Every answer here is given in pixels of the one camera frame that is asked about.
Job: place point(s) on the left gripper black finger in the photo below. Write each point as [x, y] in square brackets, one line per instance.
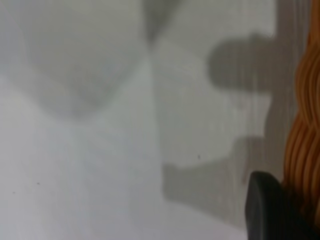
[270, 212]

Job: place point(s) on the brown wicker basket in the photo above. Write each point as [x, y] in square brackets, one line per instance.
[306, 125]

